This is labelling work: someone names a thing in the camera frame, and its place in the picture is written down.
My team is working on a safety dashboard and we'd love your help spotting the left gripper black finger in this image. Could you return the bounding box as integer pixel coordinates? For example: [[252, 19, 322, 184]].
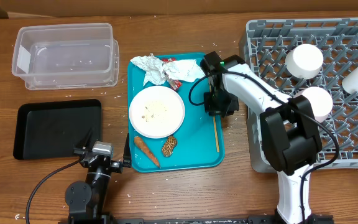
[[123, 133, 132, 168], [78, 128, 93, 149]]

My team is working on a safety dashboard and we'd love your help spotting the wooden chopstick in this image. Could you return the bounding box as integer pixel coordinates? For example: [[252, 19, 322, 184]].
[[209, 84, 221, 153]]

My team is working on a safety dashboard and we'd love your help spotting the large white plate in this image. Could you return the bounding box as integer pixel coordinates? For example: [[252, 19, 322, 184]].
[[129, 86, 185, 139]]

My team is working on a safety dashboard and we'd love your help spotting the white ceramic bowl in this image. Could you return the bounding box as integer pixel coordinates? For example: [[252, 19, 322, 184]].
[[285, 44, 324, 79]]

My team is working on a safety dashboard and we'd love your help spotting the pink bowl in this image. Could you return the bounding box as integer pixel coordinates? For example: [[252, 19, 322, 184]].
[[294, 86, 333, 123]]

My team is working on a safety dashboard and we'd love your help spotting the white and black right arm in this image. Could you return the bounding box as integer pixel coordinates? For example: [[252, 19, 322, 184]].
[[200, 52, 322, 223]]

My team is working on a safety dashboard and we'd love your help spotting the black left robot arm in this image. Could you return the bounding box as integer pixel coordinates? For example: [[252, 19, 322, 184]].
[[65, 130, 132, 224]]

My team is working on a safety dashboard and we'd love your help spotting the orange carrot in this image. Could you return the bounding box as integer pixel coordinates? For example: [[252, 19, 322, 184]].
[[134, 136, 160, 168]]

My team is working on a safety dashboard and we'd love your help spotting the black plastic tray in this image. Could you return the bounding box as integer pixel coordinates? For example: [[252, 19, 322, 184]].
[[13, 99, 102, 160]]

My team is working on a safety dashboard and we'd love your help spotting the brown patterned food piece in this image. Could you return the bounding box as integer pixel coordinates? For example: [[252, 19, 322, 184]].
[[162, 136, 178, 157]]

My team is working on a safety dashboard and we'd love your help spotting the crumpled white napkin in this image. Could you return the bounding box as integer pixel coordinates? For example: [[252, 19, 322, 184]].
[[163, 59, 205, 83]]

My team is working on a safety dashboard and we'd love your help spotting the red snack wrapper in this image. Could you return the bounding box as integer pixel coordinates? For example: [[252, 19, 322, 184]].
[[162, 58, 181, 91]]

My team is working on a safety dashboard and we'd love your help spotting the crumpled white tissue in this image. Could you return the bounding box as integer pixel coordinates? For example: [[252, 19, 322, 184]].
[[131, 54, 166, 86]]

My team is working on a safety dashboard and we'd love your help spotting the clear plastic storage bin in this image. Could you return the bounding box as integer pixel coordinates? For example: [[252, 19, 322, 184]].
[[11, 23, 119, 90]]

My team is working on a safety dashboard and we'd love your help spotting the grey plastic dish rack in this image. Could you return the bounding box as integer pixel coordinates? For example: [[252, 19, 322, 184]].
[[239, 17, 358, 169]]

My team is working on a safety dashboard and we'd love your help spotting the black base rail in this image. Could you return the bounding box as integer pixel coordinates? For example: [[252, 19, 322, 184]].
[[73, 214, 334, 224]]

